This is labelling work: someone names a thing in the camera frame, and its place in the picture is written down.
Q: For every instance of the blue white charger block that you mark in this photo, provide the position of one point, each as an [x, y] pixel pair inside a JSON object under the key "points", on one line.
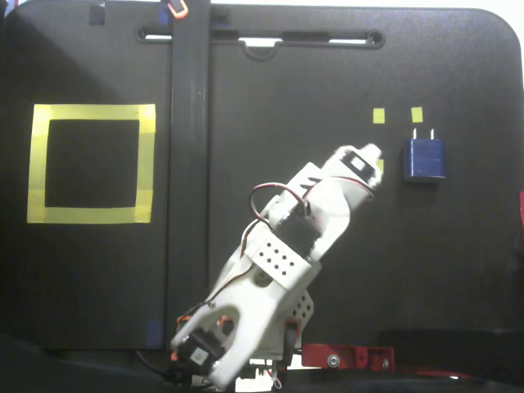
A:
{"points": [[425, 159]]}

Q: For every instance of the small yellow tape marker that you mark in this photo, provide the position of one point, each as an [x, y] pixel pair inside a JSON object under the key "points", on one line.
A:
{"points": [[379, 116], [416, 114], [381, 164]]}

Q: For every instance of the yellow tape square outline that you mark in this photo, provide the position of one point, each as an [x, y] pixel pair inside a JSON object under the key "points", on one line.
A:
{"points": [[92, 111]]}

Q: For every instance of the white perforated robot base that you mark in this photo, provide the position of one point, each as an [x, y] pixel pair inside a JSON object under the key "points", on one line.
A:
{"points": [[278, 340]]}

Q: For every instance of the red metal corner bracket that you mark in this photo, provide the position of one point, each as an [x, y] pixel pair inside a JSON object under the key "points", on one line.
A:
{"points": [[352, 356]]}

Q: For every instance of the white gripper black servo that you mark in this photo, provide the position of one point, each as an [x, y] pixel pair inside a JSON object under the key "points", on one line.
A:
{"points": [[361, 164]]}

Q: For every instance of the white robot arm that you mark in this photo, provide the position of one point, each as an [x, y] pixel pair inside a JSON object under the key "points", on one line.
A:
{"points": [[262, 311]]}

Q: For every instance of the orange spring clamp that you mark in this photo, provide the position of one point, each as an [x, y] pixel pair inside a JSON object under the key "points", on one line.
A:
{"points": [[178, 11]]}

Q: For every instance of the long black table strip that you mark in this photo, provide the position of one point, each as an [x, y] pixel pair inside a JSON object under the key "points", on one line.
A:
{"points": [[188, 123]]}

